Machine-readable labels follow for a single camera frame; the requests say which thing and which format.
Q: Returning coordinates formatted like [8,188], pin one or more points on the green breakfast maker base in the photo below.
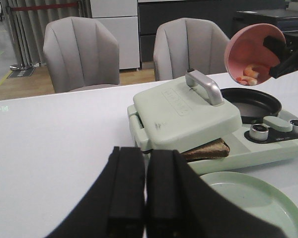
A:
[244,151]

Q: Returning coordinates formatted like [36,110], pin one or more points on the dark grey counter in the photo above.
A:
[221,12]

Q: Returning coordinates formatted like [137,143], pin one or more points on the black round frying pan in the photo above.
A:
[253,105]

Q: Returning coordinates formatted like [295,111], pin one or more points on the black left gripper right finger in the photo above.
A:
[181,205]

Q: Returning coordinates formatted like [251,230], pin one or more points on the shrimp pieces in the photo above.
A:
[250,75]

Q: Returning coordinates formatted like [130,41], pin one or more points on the white cabinet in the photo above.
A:
[120,17]

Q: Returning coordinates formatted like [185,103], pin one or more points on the light green plate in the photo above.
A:
[258,198]

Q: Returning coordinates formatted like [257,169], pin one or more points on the left silver control knob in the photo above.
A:
[258,132]

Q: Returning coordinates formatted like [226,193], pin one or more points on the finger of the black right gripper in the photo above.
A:
[285,67]
[278,48]

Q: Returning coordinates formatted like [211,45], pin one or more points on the grey upholstered chair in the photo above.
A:
[81,54]
[188,43]

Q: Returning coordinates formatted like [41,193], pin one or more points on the bread slice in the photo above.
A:
[211,150]

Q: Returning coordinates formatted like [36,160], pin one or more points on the right grey upholstered chair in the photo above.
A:
[188,43]

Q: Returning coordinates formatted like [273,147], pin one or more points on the green breakfast maker lid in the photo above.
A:
[175,116]

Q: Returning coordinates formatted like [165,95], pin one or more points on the black floor mat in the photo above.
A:
[21,73]

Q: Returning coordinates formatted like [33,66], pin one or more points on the red barrier belt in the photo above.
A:
[45,7]

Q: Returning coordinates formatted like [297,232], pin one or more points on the silver lid handle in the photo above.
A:
[194,77]

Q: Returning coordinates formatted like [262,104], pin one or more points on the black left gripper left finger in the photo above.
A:
[114,205]

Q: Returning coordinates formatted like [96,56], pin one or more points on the left grey upholstered chair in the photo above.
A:
[81,54]

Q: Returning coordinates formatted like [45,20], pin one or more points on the pink bowl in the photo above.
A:
[246,47]

